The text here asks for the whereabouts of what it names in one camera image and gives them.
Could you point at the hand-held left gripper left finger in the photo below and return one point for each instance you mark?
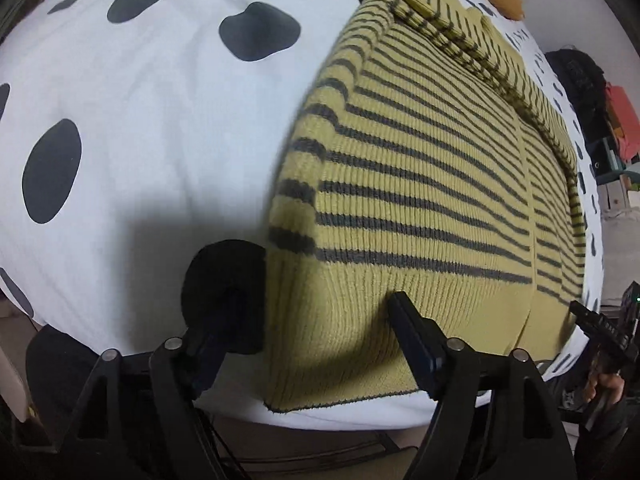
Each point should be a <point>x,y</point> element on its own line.
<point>207,355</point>

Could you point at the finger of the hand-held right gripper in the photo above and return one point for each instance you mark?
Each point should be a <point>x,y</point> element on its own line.
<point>595,327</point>

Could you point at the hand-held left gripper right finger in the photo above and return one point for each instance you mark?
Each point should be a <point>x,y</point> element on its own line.
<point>417,345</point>

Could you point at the yellow striped knit sweater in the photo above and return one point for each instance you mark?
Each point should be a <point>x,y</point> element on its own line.
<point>425,185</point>

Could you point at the person's right forearm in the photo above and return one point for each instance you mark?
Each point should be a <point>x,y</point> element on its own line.
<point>612,447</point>

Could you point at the person's right hand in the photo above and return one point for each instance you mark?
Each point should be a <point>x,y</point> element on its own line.
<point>607,392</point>

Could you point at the pink box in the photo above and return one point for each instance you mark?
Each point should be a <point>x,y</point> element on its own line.
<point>625,120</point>

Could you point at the black hanging garment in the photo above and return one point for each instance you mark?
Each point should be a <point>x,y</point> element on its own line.
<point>580,90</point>

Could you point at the white spotted bed sheet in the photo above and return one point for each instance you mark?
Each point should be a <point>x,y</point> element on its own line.
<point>150,110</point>

